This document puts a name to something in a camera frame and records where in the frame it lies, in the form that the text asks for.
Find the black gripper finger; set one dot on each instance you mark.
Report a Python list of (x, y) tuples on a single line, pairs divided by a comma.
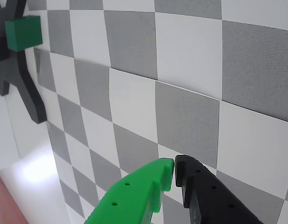
[(209, 196)]

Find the grey white checkerboard mat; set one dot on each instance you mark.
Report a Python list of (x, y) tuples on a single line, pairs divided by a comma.
[(134, 93)]

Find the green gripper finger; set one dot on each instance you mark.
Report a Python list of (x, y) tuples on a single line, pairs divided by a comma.
[(134, 193)]

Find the black camera stand base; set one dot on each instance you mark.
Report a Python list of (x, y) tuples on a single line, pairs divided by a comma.
[(29, 98)]

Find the green cube dice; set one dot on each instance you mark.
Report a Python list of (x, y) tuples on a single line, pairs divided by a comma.
[(22, 35)]

